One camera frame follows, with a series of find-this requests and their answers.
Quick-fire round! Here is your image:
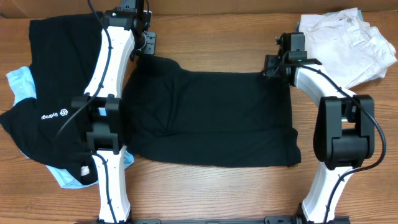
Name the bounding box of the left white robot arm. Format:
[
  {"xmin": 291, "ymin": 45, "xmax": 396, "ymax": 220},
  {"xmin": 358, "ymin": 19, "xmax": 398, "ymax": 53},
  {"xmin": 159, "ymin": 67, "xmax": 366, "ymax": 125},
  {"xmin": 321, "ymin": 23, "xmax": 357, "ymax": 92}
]
[{"xmin": 72, "ymin": 1, "xmax": 155, "ymax": 223}]

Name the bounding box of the white folded shirt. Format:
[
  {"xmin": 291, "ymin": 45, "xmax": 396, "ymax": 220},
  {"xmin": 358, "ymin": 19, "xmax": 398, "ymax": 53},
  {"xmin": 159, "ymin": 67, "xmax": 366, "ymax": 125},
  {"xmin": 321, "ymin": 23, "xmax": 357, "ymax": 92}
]
[{"xmin": 298, "ymin": 8, "xmax": 397, "ymax": 89}]

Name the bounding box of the black logo garment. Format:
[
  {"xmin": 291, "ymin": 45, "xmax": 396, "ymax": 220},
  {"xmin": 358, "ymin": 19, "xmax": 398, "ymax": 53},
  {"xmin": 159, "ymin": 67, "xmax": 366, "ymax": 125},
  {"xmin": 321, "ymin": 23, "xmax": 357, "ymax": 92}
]
[{"xmin": 1, "ymin": 14, "xmax": 102, "ymax": 185}]

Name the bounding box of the light blue garment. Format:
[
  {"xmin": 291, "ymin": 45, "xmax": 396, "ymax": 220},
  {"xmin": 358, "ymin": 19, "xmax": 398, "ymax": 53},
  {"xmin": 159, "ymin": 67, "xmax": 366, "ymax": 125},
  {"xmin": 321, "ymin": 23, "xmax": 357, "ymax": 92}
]
[{"xmin": 6, "ymin": 65, "xmax": 135, "ymax": 190}]

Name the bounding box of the black t-shirt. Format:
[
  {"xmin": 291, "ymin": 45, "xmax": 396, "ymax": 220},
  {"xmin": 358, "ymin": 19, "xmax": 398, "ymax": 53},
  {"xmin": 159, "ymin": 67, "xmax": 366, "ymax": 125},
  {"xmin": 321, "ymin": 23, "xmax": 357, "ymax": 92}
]
[{"xmin": 122, "ymin": 56, "xmax": 301, "ymax": 167}]

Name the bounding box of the cardboard back panel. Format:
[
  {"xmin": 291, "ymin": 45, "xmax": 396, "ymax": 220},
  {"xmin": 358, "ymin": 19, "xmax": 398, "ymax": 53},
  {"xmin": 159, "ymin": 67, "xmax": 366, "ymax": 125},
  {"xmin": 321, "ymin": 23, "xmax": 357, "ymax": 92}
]
[{"xmin": 1, "ymin": 0, "xmax": 397, "ymax": 18}]

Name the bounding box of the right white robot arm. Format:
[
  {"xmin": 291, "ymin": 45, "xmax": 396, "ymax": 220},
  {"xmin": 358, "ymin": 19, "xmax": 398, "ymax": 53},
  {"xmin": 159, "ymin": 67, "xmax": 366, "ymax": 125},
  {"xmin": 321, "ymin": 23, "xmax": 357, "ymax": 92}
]
[{"xmin": 261, "ymin": 55, "xmax": 374, "ymax": 223}]

